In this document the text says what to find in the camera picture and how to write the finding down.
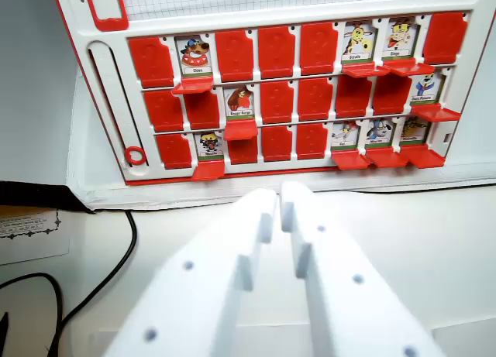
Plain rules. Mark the red and white game board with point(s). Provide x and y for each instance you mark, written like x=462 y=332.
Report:
x=279 y=82

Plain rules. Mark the red board flap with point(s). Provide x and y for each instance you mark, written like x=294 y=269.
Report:
x=152 y=62

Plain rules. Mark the printed white paper sheet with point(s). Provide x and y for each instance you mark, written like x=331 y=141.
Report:
x=31 y=237

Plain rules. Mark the black pen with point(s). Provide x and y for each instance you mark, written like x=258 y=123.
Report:
x=4 y=330

